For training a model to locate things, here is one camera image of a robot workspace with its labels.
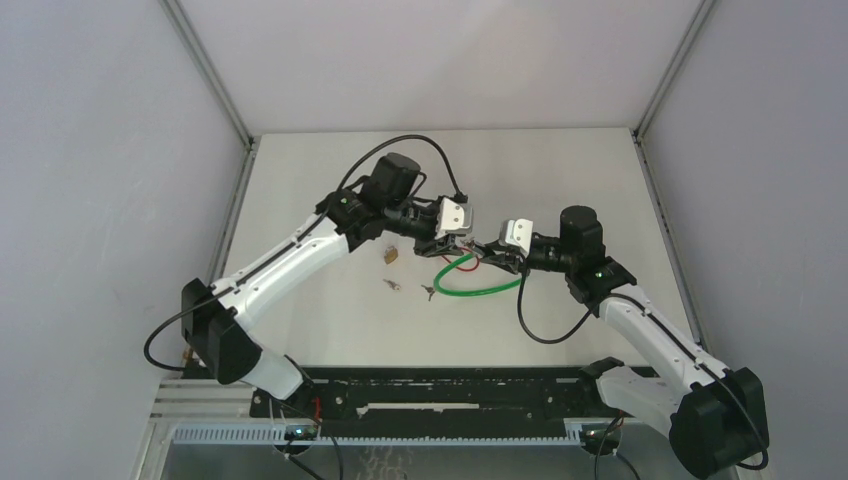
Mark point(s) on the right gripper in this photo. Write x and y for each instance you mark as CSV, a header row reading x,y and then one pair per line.
x,y
508,261

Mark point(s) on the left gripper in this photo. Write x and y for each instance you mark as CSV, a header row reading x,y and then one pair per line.
x,y
436,247

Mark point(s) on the red cable lock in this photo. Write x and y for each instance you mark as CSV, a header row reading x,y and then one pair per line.
x,y
470,263

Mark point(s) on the green cable lock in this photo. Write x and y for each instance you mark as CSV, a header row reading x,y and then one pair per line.
x,y
438,287

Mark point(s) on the red lock keys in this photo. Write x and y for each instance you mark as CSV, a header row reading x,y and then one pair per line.
x,y
430,290

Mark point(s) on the brass padlock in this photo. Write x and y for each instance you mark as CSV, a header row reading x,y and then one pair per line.
x,y
390,254

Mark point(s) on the brass padlock keys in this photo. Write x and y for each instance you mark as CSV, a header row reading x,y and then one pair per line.
x,y
393,285

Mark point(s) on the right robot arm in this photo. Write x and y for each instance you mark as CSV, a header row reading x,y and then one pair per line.
x,y
714,417

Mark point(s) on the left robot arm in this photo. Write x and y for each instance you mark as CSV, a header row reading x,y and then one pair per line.
x,y
219,318

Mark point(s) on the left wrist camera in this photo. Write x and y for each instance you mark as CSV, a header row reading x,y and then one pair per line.
x,y
453,218

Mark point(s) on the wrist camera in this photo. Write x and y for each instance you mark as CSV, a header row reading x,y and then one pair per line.
x,y
453,218
517,234

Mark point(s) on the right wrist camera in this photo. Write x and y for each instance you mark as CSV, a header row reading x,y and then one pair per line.
x,y
517,234

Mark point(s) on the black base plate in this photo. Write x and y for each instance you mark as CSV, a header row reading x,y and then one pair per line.
x,y
476,404

